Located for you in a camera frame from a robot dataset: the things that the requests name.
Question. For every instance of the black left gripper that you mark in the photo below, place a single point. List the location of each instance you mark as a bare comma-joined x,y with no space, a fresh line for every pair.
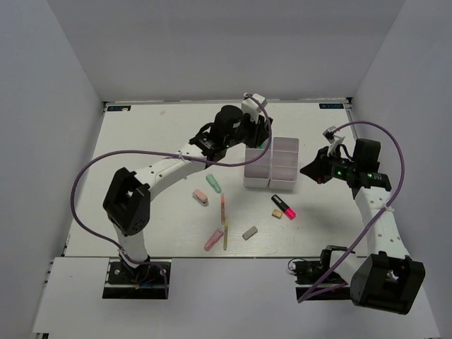
260,133

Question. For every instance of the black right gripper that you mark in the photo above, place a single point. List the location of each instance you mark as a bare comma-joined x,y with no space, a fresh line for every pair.
318,169

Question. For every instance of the black pink highlighter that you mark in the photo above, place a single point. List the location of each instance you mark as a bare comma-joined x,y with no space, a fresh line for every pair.
283,207

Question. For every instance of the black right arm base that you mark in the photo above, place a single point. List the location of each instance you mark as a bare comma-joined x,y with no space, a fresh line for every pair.
308,271

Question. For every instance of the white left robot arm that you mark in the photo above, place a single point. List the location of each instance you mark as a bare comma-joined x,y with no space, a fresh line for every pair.
128,199

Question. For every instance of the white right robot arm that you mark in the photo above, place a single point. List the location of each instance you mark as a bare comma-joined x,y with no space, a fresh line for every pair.
388,279

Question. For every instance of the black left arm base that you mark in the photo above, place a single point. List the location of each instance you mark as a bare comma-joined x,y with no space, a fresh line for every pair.
148,282

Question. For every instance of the white right organizer tray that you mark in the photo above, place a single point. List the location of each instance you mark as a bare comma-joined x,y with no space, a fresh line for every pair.
284,163

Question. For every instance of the white organizer tray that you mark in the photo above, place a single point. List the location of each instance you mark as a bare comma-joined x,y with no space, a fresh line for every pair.
284,163
257,174

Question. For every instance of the white left organizer tray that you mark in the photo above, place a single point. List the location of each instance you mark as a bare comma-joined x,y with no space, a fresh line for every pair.
257,174

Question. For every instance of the right blue table label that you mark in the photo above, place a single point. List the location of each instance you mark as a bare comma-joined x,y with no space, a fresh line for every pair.
331,105

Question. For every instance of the blue table label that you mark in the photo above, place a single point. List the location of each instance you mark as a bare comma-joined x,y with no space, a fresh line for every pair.
331,105
118,108

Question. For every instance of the mint green correction tape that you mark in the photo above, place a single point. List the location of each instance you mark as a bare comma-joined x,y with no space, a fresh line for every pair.
213,183

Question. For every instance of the orange pink pen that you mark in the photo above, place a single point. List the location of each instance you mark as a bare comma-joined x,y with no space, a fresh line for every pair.
222,209

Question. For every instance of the pink mini stapler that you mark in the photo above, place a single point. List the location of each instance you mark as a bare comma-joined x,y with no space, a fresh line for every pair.
201,197

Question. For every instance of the grey eraser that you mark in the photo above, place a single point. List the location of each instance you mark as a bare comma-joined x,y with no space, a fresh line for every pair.
249,233

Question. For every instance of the pink highlighter pen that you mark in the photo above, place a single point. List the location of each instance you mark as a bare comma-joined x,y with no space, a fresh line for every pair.
213,239

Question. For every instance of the yellow pen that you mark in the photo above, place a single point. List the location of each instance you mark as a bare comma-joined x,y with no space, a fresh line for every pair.
225,237

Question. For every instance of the left blue table label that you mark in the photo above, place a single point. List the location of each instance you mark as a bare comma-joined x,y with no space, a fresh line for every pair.
118,108

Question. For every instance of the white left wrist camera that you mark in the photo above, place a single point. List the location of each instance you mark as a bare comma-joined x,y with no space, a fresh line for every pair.
252,104

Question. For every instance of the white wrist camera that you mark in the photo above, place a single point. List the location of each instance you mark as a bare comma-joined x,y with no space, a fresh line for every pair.
252,104
333,139

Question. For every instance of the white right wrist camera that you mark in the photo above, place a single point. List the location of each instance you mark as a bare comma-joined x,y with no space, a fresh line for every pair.
333,139

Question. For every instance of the aluminium table edge rail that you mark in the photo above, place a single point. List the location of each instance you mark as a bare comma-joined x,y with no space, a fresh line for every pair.
349,112

